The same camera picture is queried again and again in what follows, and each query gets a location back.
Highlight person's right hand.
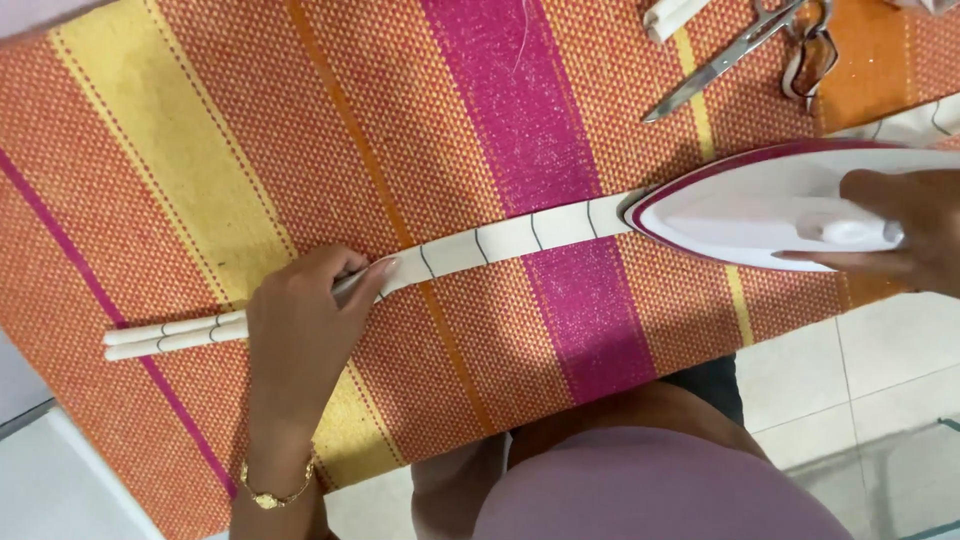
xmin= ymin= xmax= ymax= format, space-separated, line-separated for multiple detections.
xmin=771 ymin=168 xmax=960 ymax=298

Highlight person's dark shorts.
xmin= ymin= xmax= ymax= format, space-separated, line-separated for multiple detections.
xmin=658 ymin=355 xmax=746 ymax=429

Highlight white fabric strip black lines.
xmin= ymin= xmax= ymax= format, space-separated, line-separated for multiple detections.
xmin=102 ymin=191 xmax=640 ymax=363

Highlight person's leg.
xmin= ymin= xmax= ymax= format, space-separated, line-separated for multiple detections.
xmin=506 ymin=380 xmax=770 ymax=472

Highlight gold bracelet watch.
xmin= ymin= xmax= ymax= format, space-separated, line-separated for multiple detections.
xmin=239 ymin=453 xmax=317 ymax=512

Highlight cloth ribbon on scissors handle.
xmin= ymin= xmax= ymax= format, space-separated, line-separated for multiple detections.
xmin=780 ymin=13 xmax=840 ymax=114

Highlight white folded fabric strip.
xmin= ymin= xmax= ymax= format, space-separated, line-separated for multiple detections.
xmin=643 ymin=0 xmax=712 ymax=45

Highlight white and magenta clothes iron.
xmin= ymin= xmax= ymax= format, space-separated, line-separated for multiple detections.
xmin=624 ymin=138 xmax=960 ymax=273

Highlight person's lilac shirt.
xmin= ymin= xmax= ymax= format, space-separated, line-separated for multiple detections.
xmin=472 ymin=426 xmax=856 ymax=540

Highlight silver metal scissors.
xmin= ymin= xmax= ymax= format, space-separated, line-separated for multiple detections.
xmin=641 ymin=0 xmax=835 ymax=125

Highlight person's left hand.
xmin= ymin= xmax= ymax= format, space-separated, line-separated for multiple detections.
xmin=245 ymin=243 xmax=399 ymax=460

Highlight white fabric piece black lines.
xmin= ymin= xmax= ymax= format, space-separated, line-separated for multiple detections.
xmin=825 ymin=93 xmax=960 ymax=149

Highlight striped orange yellow pink mat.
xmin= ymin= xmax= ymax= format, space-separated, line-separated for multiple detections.
xmin=0 ymin=0 xmax=960 ymax=540

